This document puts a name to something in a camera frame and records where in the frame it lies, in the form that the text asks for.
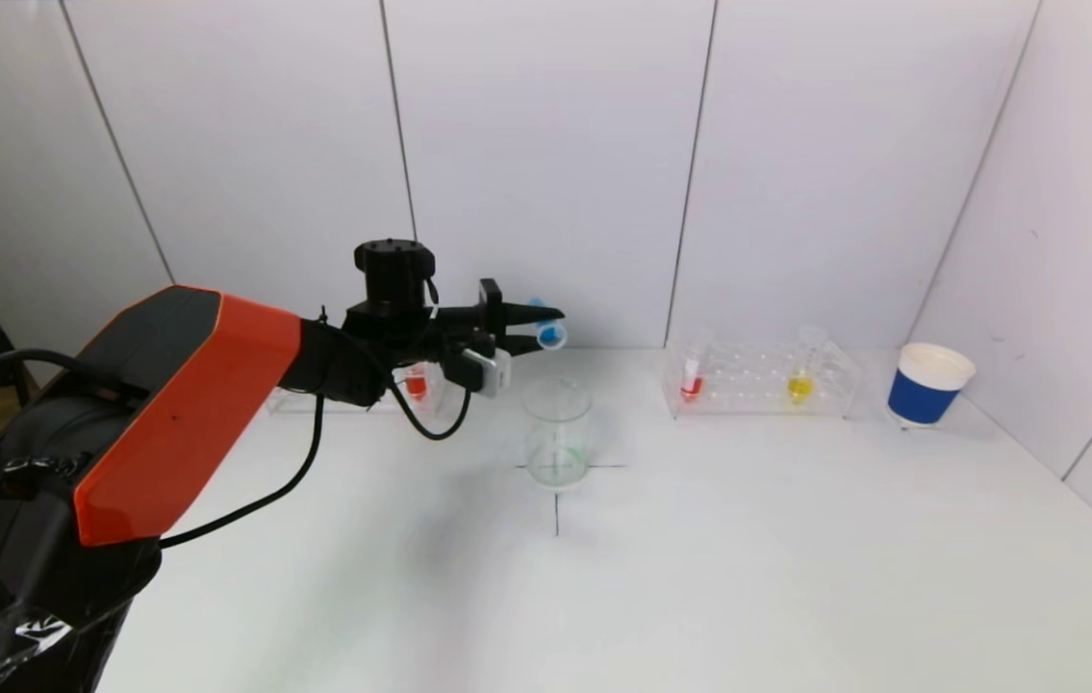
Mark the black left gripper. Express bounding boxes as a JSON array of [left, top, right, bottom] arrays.
[[431, 277, 566, 359]]

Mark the test tube with blue pigment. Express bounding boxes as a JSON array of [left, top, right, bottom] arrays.
[[526, 298, 569, 351]]

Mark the clear glass beaker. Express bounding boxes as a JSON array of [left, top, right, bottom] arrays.
[[521, 378, 595, 489]]

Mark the clear acrylic test tube rack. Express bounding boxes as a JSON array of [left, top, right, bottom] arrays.
[[265, 361, 445, 417], [661, 339, 862, 420]]

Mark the test tube with yellow pigment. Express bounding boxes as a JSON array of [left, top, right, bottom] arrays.
[[786, 327, 827, 405]]

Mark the blue and white paper cup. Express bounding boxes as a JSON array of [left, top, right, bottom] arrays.
[[887, 344, 977, 429]]

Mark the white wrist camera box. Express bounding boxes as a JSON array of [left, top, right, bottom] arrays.
[[462, 346, 514, 398]]

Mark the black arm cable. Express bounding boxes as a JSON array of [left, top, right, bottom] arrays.
[[0, 348, 471, 552]]

